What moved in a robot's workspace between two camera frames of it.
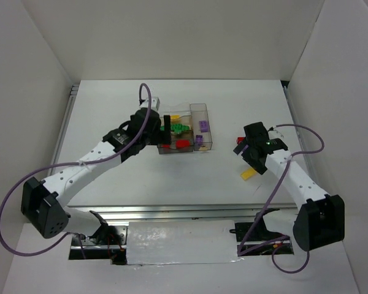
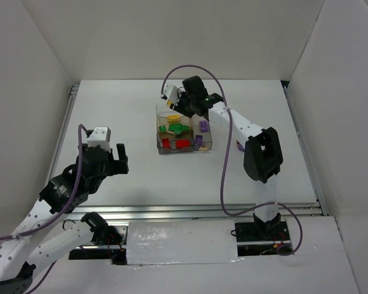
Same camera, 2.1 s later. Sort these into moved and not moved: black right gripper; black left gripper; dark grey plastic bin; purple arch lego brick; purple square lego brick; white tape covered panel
Moved: black left gripper; black right gripper
Not moved: purple square lego brick; purple arch lego brick; dark grey plastic bin; white tape covered panel
